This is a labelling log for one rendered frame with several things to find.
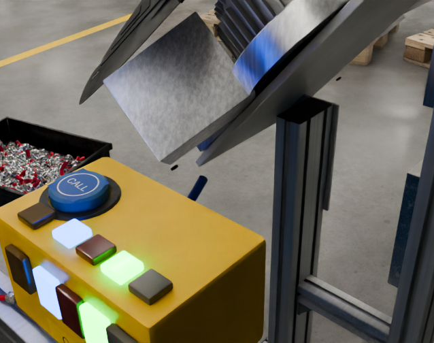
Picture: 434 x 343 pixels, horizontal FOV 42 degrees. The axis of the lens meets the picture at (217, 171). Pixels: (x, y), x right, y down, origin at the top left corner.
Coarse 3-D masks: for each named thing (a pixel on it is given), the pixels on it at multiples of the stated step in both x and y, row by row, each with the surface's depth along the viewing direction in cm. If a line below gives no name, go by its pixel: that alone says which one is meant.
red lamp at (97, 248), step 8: (88, 240) 34; (96, 240) 34; (104, 240) 34; (80, 248) 33; (88, 248) 33; (96, 248) 33; (104, 248) 33; (112, 248) 34; (80, 256) 33; (88, 256) 33; (96, 256) 33; (104, 256) 33; (96, 264) 33
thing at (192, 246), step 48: (144, 192) 39; (0, 240) 39; (48, 240) 35; (144, 240) 35; (192, 240) 35; (240, 240) 35; (96, 288) 32; (192, 288) 31; (240, 288) 34; (144, 336) 29; (192, 336) 32; (240, 336) 37
